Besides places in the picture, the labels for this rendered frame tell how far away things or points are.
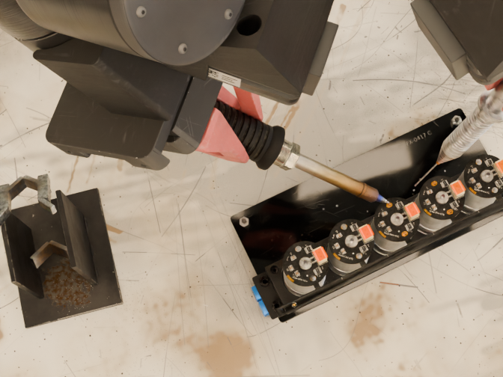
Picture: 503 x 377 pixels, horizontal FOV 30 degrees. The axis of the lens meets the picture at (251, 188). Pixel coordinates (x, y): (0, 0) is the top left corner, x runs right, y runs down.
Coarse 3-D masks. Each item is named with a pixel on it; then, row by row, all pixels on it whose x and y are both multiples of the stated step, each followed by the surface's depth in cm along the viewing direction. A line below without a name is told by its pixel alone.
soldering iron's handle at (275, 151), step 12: (228, 108) 48; (228, 120) 48; (240, 120) 48; (252, 120) 48; (240, 132) 48; (252, 132) 48; (264, 132) 48; (276, 132) 49; (252, 144) 48; (264, 144) 48; (276, 144) 48; (252, 156) 49; (264, 156) 48; (276, 156) 48; (264, 168) 49
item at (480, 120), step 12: (480, 96) 42; (492, 96) 41; (480, 108) 42; (492, 108) 41; (468, 120) 43; (480, 120) 42; (492, 120) 42; (456, 132) 44; (468, 132) 43; (480, 132) 43; (444, 144) 45; (456, 144) 45; (468, 144) 44; (456, 156) 45
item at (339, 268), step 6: (348, 240) 51; (354, 240) 51; (348, 246) 51; (354, 246) 51; (330, 252) 52; (330, 258) 53; (330, 264) 54; (336, 264) 53; (342, 264) 52; (348, 264) 51; (354, 264) 51; (336, 270) 54; (342, 270) 54; (348, 270) 53; (354, 270) 53
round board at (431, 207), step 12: (432, 180) 52; (444, 180) 52; (420, 192) 52; (432, 192) 52; (420, 204) 52; (432, 204) 52; (444, 204) 52; (456, 204) 51; (432, 216) 52; (444, 216) 51
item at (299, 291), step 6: (306, 258) 51; (300, 264) 51; (312, 264) 51; (306, 270) 51; (288, 282) 52; (288, 288) 54; (294, 288) 53; (300, 288) 52; (306, 288) 52; (312, 288) 52; (294, 294) 55; (300, 294) 54
